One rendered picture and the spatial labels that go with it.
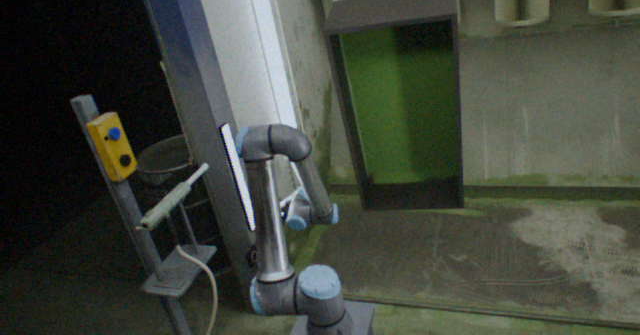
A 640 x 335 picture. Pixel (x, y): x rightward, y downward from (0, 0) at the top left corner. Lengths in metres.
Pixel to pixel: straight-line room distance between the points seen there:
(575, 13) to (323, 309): 2.79
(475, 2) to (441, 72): 1.15
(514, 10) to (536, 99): 0.71
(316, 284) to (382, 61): 1.37
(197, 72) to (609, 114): 2.74
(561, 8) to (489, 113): 0.86
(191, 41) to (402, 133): 1.39
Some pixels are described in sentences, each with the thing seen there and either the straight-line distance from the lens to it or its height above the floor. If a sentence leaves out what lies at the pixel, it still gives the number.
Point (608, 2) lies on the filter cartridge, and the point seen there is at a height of 1.34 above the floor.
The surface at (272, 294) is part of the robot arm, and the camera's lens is 1.82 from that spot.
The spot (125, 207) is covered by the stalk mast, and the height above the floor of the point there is 1.14.
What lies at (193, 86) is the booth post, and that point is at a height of 1.50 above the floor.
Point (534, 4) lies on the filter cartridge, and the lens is 3.35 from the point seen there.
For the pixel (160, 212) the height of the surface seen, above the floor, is 1.13.
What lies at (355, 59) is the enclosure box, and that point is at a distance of 2.66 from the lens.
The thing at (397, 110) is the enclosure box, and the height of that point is 1.01.
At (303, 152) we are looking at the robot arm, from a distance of 1.69.
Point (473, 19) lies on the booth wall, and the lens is 3.76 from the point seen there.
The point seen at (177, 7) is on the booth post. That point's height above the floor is 1.86.
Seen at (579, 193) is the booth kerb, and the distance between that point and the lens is 3.68.
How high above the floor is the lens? 2.08
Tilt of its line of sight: 26 degrees down
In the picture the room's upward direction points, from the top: 11 degrees counter-clockwise
